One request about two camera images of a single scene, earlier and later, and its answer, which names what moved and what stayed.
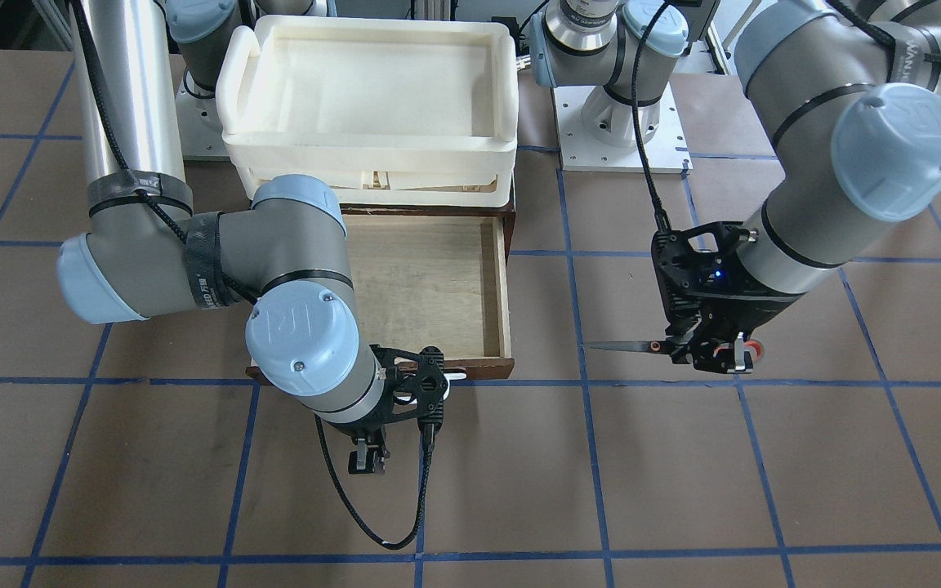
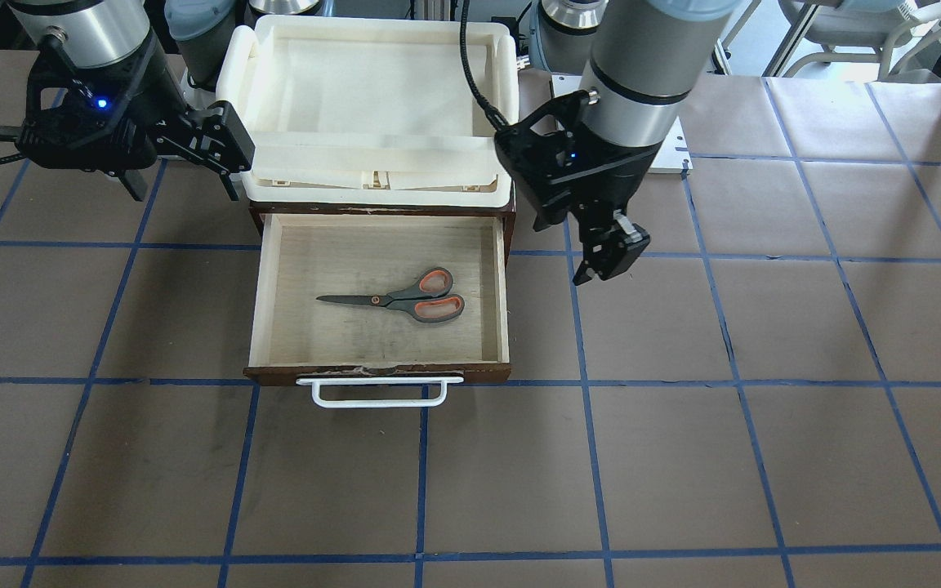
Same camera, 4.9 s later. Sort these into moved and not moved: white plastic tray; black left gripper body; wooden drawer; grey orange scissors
Moved: grey orange scissors; black left gripper body
Not moved: wooden drawer; white plastic tray
